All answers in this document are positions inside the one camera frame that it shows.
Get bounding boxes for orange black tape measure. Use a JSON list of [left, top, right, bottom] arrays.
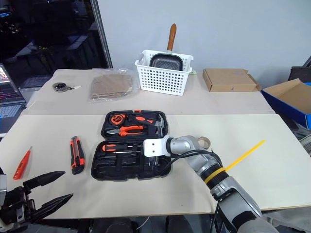
[[109, 113, 126, 126]]

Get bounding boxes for grey window frame post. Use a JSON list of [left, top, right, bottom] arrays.
[[89, 0, 113, 69]]

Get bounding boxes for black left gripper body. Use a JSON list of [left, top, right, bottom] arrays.
[[0, 185, 36, 226]]

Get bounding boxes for open laptop computer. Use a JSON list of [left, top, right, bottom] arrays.
[[0, 63, 27, 137]]

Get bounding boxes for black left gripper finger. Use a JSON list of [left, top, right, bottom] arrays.
[[28, 193, 74, 223], [22, 171, 67, 190]]

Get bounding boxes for orange handled pliers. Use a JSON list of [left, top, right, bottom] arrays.
[[105, 125, 145, 137]]

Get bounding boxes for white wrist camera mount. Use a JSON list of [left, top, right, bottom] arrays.
[[0, 173, 19, 232], [143, 135, 172, 158]]

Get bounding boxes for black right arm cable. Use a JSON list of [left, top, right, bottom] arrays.
[[156, 150, 225, 174]]

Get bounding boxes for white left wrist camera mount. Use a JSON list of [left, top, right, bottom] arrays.
[[0, 173, 19, 232]]

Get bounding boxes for dark pan with wooden handle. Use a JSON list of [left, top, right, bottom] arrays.
[[149, 23, 184, 71]]

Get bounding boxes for orange black utility knife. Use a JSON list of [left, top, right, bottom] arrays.
[[69, 135, 86, 175]]

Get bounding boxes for orange black screwdriver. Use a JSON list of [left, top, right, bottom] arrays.
[[101, 143, 143, 154]]

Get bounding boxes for yellow zip tie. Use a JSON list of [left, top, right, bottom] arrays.
[[204, 139, 267, 184]]

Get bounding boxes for black orange claw hammer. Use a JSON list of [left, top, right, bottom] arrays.
[[127, 114, 166, 137]]

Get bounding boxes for white perforated plastic basket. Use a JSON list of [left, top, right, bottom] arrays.
[[134, 50, 194, 97]]

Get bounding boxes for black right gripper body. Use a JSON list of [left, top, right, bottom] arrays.
[[148, 156, 163, 172]]

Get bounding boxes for open blue cardboard box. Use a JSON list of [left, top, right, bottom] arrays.
[[260, 78, 311, 127]]

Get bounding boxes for flat brown cardboard box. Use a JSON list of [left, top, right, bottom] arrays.
[[202, 68, 263, 93]]

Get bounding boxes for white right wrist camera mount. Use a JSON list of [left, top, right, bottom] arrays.
[[143, 135, 172, 158]]

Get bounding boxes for black box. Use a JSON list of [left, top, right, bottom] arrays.
[[288, 66, 311, 83]]

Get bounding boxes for red pen-shaped tool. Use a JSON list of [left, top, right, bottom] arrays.
[[12, 146, 33, 181]]

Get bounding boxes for black plastic tool case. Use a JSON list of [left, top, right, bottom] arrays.
[[90, 110, 173, 182]]

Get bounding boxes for brown masking tape roll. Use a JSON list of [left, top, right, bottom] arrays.
[[196, 136, 211, 150]]

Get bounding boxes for clear bag of brown sheets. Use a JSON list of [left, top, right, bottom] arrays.
[[88, 68, 140, 103]]

